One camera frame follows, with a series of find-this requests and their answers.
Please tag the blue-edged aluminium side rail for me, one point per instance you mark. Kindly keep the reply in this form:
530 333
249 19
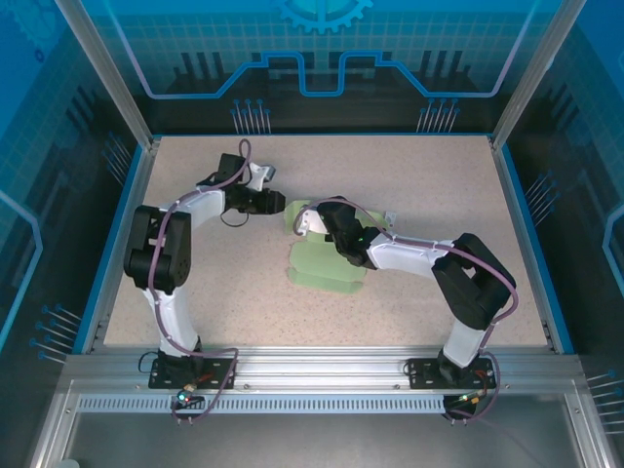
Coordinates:
518 219
128 219

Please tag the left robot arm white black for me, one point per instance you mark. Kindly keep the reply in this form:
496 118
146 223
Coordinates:
168 317

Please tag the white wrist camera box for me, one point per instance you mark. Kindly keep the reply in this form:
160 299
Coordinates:
312 224
261 175

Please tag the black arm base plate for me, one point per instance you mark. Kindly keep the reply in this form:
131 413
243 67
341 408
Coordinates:
163 382
419 373

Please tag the aluminium frame post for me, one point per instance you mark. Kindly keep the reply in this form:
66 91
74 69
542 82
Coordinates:
112 83
536 73

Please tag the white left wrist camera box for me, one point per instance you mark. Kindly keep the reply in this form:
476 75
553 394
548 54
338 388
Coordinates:
261 175

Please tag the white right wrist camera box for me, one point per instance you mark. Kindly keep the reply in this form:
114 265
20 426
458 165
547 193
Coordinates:
312 224

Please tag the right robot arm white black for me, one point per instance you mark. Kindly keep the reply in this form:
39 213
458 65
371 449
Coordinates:
463 341

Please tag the light green paper box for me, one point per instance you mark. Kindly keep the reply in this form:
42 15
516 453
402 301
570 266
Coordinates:
317 273

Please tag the small white round object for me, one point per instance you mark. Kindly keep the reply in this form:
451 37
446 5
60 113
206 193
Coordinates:
69 463

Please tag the aluminium mounting beam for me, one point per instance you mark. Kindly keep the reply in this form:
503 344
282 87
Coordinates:
317 370

